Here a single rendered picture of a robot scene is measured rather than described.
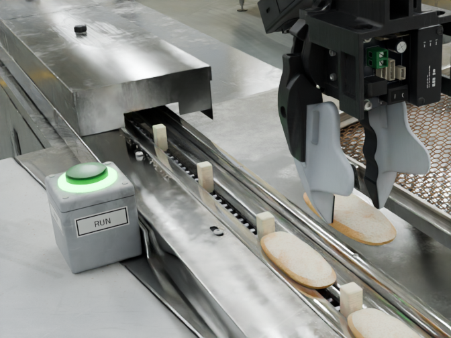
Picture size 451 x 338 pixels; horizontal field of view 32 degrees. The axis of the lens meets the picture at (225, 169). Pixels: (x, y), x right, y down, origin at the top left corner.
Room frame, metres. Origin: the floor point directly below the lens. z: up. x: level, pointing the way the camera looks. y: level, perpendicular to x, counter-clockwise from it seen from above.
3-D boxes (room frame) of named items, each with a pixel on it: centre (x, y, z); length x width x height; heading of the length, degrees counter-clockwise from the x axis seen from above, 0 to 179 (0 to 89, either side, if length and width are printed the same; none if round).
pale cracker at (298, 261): (0.57, -0.05, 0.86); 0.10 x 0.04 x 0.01; 23
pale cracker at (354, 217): (0.51, -0.09, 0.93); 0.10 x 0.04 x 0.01; 23
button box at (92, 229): (0.67, 0.13, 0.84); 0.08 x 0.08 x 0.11; 23
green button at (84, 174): (0.67, 0.13, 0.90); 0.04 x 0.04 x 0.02
